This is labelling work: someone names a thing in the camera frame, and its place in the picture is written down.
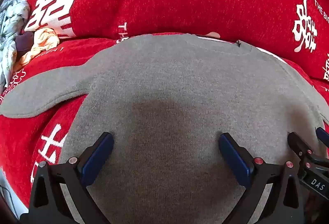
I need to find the dark purple cloth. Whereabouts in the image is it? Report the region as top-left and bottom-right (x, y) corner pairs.
(16, 32), (35, 51)

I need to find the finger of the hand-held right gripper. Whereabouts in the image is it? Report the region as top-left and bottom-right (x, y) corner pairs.
(287, 132), (313, 161)
(315, 127), (329, 146)

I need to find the grey knit sweater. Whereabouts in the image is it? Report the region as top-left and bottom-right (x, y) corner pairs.
(0, 34), (329, 224)

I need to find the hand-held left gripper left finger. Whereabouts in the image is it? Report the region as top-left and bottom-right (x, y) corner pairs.
(21, 132), (115, 224)

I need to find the pale floral cloth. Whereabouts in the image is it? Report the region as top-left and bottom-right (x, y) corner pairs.
(0, 0), (31, 89)

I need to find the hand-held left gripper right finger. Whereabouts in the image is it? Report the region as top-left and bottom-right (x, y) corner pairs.
(218, 133), (305, 224)

